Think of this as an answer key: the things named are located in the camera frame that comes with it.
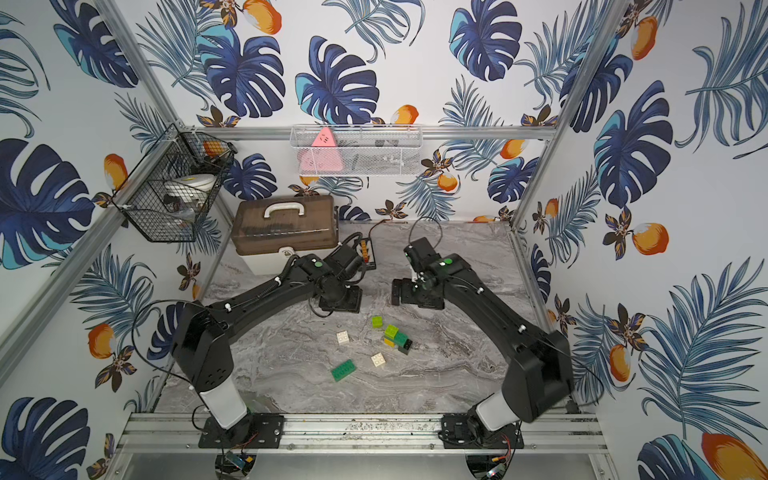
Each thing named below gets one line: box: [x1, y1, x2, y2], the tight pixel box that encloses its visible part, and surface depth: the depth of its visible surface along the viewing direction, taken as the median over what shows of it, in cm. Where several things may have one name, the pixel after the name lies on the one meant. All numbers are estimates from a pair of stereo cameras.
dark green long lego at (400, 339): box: [393, 332, 408, 348], surface depth 87 cm
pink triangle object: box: [297, 127, 344, 172], surface depth 92 cm
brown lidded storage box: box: [231, 195, 339, 276], surface depth 97 cm
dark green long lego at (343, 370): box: [331, 359, 357, 382], surface depth 85 cm
